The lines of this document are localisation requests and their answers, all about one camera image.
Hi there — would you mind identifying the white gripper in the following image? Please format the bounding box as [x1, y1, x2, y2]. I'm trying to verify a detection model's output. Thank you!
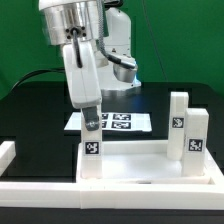
[62, 41, 102, 131]

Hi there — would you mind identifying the white desk top tray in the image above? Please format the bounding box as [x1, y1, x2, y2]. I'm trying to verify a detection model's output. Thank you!
[76, 140, 220, 184]

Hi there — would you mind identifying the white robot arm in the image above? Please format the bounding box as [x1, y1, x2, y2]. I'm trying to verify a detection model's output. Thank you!
[39, 0, 137, 131]

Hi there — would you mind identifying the black marker plate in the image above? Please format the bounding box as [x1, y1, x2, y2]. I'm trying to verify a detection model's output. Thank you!
[65, 112, 152, 132]

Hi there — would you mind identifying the white U-shaped fence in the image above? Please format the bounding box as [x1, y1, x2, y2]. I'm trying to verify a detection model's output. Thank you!
[0, 140, 224, 211]

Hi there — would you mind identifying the black cable bundle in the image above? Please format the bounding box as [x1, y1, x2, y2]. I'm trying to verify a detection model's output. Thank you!
[12, 67, 66, 90]

